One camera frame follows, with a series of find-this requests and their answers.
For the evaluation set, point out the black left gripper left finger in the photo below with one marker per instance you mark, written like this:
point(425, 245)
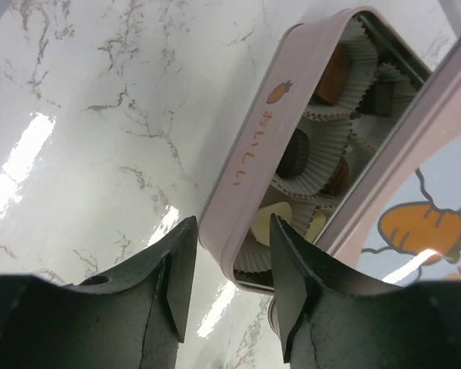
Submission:
point(133, 315)

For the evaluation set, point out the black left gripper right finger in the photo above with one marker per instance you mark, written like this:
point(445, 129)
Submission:
point(332, 316)

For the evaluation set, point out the white square chocolate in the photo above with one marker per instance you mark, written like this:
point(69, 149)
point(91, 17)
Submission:
point(316, 225)

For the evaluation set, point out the pink box lid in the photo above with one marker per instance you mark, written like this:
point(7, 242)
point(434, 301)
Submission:
point(401, 222)

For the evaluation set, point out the dark chocolate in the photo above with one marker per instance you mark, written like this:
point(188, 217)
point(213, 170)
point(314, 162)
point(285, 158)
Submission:
point(337, 183)

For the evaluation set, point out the brown chocolate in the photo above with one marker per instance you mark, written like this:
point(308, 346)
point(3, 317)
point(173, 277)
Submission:
point(294, 160)
point(335, 77)

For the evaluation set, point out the pink chocolate box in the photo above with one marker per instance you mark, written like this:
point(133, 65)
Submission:
point(385, 78)

